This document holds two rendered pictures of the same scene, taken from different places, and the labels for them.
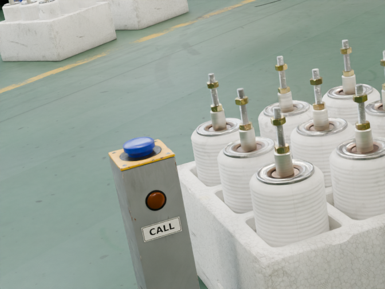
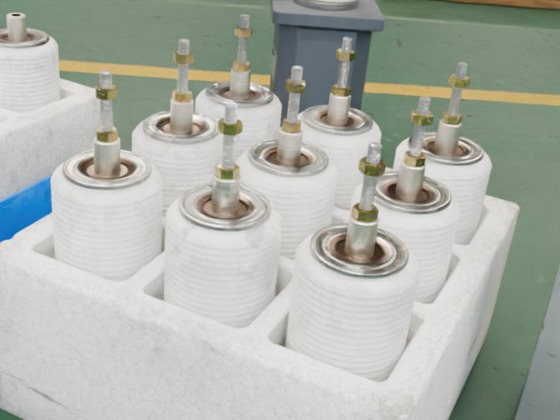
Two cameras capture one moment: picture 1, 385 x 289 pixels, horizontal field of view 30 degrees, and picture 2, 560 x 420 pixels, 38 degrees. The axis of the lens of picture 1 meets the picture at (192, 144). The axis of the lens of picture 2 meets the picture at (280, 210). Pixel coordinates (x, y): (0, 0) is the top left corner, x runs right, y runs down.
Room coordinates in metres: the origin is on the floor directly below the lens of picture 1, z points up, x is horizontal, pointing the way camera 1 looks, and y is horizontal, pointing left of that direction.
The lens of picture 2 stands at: (1.53, 0.24, 0.56)
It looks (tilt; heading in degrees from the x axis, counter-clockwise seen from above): 28 degrees down; 220
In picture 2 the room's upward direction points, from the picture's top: 6 degrees clockwise
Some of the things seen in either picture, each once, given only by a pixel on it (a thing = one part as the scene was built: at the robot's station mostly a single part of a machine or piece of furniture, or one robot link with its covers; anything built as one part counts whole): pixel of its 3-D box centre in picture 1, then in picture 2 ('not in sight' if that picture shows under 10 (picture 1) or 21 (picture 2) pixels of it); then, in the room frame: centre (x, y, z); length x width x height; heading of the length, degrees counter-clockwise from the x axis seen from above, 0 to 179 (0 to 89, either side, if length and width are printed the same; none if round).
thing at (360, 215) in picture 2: (216, 107); (365, 212); (1.08, -0.05, 0.29); 0.02 x 0.02 x 0.01; 5
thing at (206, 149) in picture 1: (228, 180); (344, 346); (1.08, -0.05, 0.16); 0.10 x 0.10 x 0.18
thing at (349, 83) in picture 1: (349, 84); (107, 156); (1.15, -0.27, 0.26); 0.02 x 0.02 x 0.03
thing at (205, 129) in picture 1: (219, 127); (358, 251); (1.08, -0.05, 0.25); 0.08 x 0.08 x 0.01
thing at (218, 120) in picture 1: (218, 120); (361, 236); (1.08, -0.05, 0.26); 0.02 x 0.02 x 0.03
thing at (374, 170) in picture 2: (212, 84); (372, 166); (1.08, -0.05, 0.32); 0.02 x 0.02 x 0.01; 5
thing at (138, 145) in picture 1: (139, 149); not in sight; (0.85, 0.07, 0.32); 0.04 x 0.04 x 0.02
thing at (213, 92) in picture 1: (214, 97); (367, 191); (1.08, -0.05, 0.30); 0.01 x 0.01 x 0.08
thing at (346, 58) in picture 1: (346, 62); (106, 114); (1.15, -0.27, 0.30); 0.01 x 0.01 x 0.08
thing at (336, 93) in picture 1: (349, 92); (107, 169); (1.15, -0.27, 0.25); 0.08 x 0.08 x 0.01
